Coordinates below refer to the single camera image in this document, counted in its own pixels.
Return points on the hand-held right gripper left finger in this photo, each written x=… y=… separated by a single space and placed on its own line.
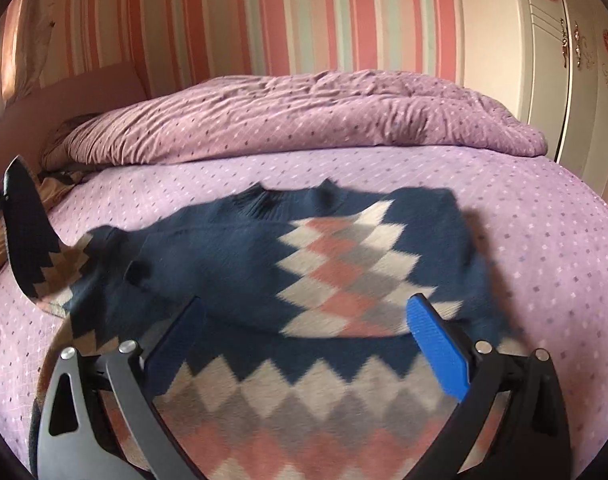
x=178 y=340

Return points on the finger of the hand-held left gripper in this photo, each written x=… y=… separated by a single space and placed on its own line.
x=23 y=230

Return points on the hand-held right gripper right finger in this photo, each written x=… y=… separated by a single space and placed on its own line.
x=436 y=347

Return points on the navy argyle knit sweater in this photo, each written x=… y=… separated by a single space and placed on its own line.
x=244 y=265

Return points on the brown pillow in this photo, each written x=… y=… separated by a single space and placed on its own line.
x=66 y=132

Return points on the pink headboard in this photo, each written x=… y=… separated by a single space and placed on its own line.
x=74 y=100

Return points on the purple dotted bed sheet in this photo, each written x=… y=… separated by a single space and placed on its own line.
x=533 y=240

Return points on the sheer curtain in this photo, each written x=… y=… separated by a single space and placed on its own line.
x=26 y=35

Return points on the purple dotted duvet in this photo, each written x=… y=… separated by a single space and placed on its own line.
x=304 y=115

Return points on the white wardrobe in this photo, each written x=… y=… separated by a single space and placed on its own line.
x=548 y=50

